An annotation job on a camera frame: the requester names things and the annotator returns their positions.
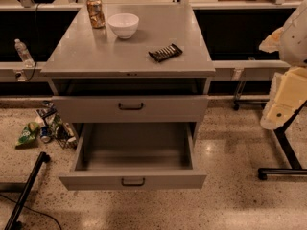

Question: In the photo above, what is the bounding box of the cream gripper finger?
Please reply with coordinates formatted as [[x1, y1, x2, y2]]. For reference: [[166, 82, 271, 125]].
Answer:
[[260, 67, 307, 130], [259, 27, 283, 53]]

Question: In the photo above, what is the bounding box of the closed grey upper drawer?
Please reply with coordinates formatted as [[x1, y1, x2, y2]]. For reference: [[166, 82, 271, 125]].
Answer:
[[52, 96, 208, 123]]

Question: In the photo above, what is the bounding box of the orange soda can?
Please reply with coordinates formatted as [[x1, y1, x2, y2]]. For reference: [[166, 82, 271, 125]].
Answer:
[[86, 0, 106, 29]]

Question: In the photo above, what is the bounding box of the clear plastic water bottle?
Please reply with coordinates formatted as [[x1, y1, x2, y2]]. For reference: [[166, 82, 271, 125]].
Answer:
[[14, 38, 35, 68]]

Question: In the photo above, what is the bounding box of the black rxbar chocolate wrapper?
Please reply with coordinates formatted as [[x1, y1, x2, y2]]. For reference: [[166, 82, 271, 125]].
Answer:
[[149, 43, 183, 62]]

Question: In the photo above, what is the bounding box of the black stand leg left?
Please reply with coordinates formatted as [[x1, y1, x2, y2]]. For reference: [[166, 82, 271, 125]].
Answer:
[[0, 152, 50, 230]]

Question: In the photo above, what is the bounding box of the grey metal drawer cabinet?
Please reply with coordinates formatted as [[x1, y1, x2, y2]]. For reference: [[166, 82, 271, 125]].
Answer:
[[41, 5, 215, 135]]

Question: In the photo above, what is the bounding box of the green chip bag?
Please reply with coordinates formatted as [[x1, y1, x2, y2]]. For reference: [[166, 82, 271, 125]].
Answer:
[[15, 122, 39, 148]]

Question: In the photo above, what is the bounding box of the long grey workbench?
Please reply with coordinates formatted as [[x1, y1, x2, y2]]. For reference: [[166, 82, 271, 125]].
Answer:
[[0, 59, 290, 82]]

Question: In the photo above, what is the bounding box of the open grey middle drawer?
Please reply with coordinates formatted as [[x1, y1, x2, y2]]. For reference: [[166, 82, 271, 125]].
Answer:
[[59, 123, 206, 191]]

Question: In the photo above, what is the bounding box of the white ceramic bowl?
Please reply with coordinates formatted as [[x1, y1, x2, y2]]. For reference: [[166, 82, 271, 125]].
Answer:
[[107, 13, 139, 39]]

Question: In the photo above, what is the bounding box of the blue can on floor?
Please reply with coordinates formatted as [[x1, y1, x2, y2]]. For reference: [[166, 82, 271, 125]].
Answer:
[[39, 126, 52, 143]]

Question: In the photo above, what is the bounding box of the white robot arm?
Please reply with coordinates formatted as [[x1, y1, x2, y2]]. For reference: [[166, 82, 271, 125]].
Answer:
[[259, 0, 307, 129]]

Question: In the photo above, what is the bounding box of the black floor cable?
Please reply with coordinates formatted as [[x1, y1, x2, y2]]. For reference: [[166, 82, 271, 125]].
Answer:
[[0, 193, 63, 230]]

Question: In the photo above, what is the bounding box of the black table base right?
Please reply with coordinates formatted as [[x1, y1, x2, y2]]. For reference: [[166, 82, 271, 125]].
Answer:
[[258, 104, 307, 180]]

